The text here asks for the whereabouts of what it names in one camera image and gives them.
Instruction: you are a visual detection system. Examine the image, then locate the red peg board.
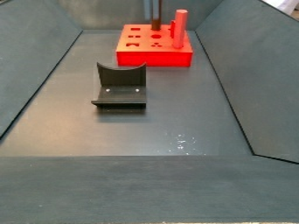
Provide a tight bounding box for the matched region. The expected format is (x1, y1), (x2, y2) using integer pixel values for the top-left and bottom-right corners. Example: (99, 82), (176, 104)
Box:
(116, 24), (192, 67)

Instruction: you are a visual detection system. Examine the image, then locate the black curved holder stand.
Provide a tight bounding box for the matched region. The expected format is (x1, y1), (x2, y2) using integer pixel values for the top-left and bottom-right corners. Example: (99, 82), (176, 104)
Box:
(91, 64), (147, 108)

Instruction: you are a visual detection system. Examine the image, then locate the red hexagonal peg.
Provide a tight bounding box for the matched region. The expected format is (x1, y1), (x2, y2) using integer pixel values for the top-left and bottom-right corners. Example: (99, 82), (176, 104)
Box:
(172, 9), (188, 49)

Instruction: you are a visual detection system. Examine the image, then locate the black cylinder peg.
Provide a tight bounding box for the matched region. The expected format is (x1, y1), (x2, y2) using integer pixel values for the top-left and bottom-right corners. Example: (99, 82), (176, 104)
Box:
(150, 0), (163, 31)

